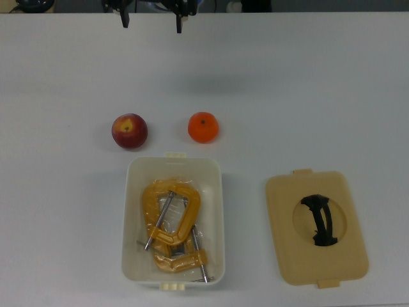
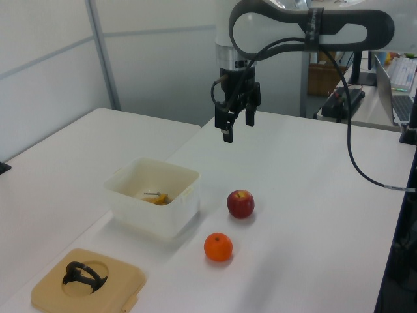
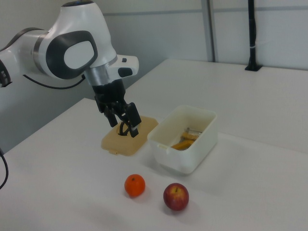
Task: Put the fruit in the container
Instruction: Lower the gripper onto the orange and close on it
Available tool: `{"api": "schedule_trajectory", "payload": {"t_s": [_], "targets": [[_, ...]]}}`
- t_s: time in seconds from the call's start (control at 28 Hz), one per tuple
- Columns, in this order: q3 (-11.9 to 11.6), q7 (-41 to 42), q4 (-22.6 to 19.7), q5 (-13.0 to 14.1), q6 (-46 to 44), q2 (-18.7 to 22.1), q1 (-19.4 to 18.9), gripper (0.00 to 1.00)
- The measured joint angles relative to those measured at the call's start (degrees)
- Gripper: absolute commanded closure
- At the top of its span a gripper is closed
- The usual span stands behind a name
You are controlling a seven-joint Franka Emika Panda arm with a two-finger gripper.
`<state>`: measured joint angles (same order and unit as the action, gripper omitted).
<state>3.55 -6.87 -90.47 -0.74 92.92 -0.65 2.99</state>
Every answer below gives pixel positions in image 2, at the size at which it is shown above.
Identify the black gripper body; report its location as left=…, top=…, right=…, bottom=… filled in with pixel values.
left=216, top=67, right=257, bottom=112

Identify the red toy apple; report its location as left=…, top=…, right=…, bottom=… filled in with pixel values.
left=226, top=189, right=255, bottom=220

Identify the orange toy fruit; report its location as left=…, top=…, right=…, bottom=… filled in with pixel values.
left=203, top=231, right=234, bottom=263

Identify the white plastic container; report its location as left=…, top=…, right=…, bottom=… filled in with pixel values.
left=103, top=157, right=201, bottom=243

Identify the beige container lid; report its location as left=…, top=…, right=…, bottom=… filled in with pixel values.
left=30, top=248, right=147, bottom=313

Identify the black electronics box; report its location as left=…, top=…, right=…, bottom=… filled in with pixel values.
left=321, top=86, right=366, bottom=123

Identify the small orange toy piece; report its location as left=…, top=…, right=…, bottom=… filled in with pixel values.
left=140, top=191, right=171, bottom=207

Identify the black monitor stand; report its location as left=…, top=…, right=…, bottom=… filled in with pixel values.
left=347, top=51, right=379, bottom=87

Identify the grey laptop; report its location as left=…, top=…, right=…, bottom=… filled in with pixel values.
left=373, top=53, right=417, bottom=127

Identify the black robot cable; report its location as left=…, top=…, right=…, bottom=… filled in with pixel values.
left=210, top=36, right=417, bottom=192

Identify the grey partition post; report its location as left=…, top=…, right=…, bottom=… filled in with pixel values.
left=87, top=0, right=122, bottom=112

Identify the black lid handle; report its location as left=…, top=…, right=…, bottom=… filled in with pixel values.
left=62, top=261, right=109, bottom=295

